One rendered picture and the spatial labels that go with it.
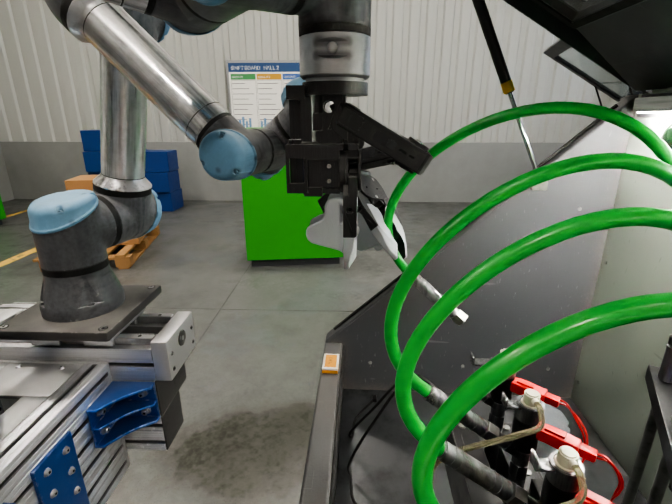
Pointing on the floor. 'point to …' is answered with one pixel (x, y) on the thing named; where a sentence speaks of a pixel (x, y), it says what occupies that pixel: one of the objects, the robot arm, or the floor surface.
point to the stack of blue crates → (160, 162)
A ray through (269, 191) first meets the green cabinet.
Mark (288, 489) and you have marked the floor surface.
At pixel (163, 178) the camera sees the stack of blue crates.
